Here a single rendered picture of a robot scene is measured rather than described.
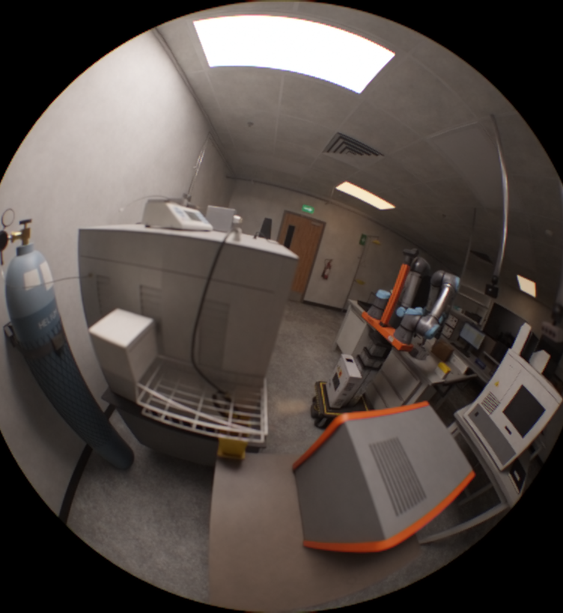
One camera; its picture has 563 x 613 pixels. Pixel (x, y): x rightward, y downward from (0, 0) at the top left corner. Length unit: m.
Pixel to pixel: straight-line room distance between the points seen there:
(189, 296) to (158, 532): 1.47
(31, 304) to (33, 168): 0.61
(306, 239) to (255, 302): 4.12
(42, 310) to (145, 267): 0.46
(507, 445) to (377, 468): 1.13
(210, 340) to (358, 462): 0.46
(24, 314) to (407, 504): 1.08
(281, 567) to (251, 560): 0.10
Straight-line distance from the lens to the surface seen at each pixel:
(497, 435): 1.46
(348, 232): 4.82
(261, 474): 0.80
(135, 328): 0.43
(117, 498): 1.64
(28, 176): 1.12
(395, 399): 1.90
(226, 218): 0.93
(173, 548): 1.54
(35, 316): 0.76
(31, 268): 0.76
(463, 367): 2.35
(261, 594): 0.84
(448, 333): 3.76
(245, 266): 0.38
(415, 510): 0.50
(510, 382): 1.40
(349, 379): 1.44
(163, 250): 0.45
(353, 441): 0.46
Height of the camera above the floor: 1.47
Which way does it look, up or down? 21 degrees down
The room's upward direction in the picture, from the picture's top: 15 degrees clockwise
